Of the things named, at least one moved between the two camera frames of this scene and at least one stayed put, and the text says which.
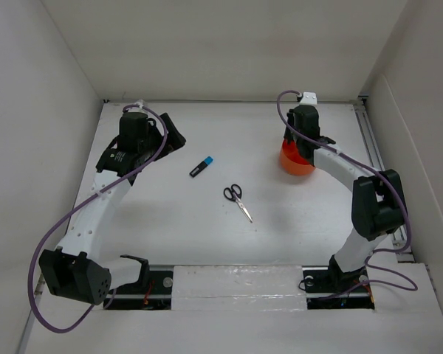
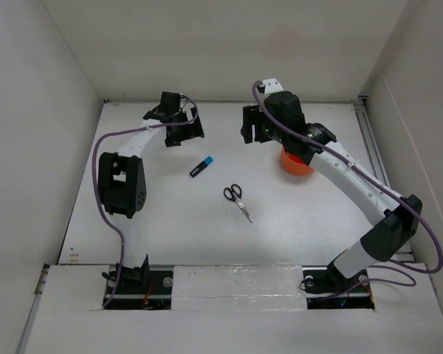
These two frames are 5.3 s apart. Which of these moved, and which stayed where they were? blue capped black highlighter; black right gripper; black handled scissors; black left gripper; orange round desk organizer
Moved: black right gripper; black left gripper
Stayed: black handled scissors; orange round desk organizer; blue capped black highlighter
